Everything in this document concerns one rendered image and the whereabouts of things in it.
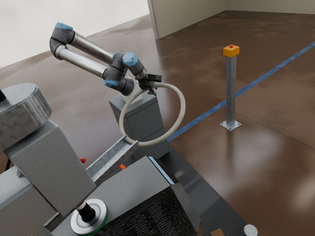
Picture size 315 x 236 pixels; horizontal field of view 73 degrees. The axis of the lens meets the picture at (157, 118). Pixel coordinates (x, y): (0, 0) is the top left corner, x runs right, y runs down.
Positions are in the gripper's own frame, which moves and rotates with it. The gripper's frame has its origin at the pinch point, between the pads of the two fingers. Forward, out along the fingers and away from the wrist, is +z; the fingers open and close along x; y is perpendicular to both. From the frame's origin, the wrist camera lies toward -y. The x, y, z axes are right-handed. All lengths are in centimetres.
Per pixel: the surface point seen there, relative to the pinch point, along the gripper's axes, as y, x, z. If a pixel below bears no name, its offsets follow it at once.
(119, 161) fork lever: 13, 58, -13
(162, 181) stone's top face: 0, 62, 19
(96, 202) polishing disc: 35, 78, -1
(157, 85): -4.4, 1.5, -7.4
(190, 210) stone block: -13, 77, 35
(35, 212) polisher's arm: 28, 91, -45
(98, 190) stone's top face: 42, 68, 7
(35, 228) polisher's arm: 31, 96, -40
